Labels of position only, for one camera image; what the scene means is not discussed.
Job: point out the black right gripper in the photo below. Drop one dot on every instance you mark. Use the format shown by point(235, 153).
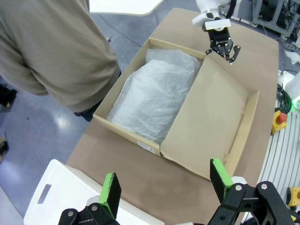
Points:
point(219, 38)

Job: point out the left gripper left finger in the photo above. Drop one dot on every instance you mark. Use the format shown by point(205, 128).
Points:
point(112, 194)

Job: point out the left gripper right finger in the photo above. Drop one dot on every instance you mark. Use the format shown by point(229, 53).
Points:
point(218, 178)

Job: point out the white tissue paper sheet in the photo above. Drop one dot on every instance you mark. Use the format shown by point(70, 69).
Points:
point(152, 98)

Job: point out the white robot base, green light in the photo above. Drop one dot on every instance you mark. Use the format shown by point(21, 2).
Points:
point(294, 86)

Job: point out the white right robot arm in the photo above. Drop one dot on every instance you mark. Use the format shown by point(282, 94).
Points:
point(208, 7)

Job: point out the white box lid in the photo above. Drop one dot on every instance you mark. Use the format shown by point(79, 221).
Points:
point(58, 187)

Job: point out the cardboard shoe box with lid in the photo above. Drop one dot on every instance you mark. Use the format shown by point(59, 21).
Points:
point(211, 105)

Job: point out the grey ribbed metal platform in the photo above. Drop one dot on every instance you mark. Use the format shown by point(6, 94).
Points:
point(281, 164)

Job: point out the white crumpled cloth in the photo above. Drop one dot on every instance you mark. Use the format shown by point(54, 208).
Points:
point(294, 57)

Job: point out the yellow emergency stop button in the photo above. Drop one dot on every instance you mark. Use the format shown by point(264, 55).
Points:
point(279, 124)
point(295, 194)

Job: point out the white table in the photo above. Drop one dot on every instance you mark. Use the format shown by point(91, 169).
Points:
point(122, 5)

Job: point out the person in beige sweater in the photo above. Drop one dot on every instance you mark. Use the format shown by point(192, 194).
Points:
point(47, 47)

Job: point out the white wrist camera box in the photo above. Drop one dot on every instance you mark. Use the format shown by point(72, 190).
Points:
point(216, 24)

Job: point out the grey metal equipment frame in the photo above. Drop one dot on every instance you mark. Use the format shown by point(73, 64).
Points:
point(276, 14)

